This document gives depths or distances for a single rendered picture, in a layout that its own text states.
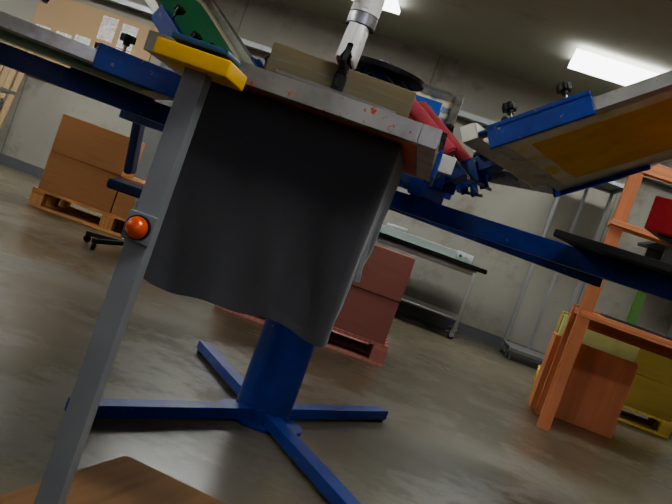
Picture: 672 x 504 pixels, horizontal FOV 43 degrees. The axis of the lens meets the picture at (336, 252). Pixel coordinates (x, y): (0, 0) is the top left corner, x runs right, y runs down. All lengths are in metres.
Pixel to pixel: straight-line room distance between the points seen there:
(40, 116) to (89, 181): 3.88
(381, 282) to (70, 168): 3.34
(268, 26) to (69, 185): 3.91
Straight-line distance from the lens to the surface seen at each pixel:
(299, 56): 2.20
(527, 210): 9.92
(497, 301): 9.89
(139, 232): 1.41
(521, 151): 2.55
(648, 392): 7.37
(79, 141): 7.60
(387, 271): 5.23
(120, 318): 1.47
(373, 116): 1.59
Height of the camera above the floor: 0.78
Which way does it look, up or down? 2 degrees down
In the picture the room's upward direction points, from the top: 20 degrees clockwise
